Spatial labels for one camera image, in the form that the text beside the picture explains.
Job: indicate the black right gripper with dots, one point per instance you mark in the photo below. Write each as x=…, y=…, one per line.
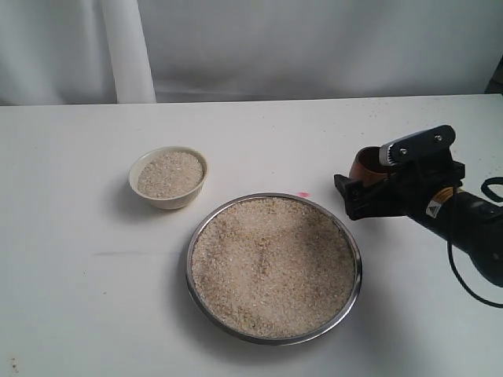
x=425, y=170

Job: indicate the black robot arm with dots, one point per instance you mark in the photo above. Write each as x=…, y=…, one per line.
x=470, y=223

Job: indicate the round metal rice tray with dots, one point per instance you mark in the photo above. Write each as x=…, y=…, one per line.
x=273, y=269

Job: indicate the cream ceramic rice bowl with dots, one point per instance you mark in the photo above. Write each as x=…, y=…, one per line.
x=169, y=178

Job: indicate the white rolled backdrop tube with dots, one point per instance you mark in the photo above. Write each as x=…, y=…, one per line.
x=129, y=57

